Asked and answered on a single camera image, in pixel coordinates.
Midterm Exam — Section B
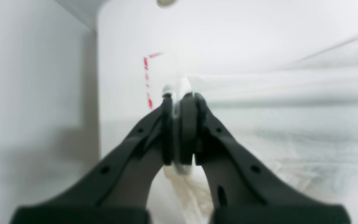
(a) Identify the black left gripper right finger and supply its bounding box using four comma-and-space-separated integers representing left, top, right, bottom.
179, 93, 351, 224

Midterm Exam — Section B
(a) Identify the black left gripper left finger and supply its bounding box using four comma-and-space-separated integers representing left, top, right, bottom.
11, 93, 173, 224

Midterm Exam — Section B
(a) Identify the white T-shirt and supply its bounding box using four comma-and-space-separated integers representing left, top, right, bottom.
164, 36, 358, 224

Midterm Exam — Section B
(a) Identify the red tape rectangle marking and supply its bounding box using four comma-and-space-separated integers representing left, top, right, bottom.
143, 52, 163, 110

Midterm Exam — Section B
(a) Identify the right table cable grommet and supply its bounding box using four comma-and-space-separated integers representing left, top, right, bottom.
156, 0, 177, 8

